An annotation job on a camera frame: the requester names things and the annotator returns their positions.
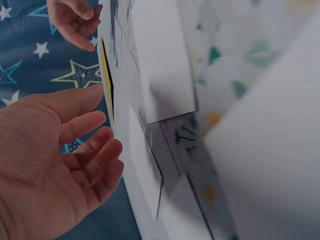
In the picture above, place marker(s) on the yellow flat sheet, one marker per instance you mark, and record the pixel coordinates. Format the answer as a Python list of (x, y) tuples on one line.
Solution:
[(105, 72)]

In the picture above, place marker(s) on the white cardboard box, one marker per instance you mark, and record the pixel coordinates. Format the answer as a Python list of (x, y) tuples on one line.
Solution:
[(165, 62)]

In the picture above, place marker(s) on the person's right hand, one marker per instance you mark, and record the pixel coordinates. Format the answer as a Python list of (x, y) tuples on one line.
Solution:
[(67, 22)]

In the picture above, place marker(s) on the person's left hand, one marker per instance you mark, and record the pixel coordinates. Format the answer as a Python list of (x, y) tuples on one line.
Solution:
[(32, 160)]

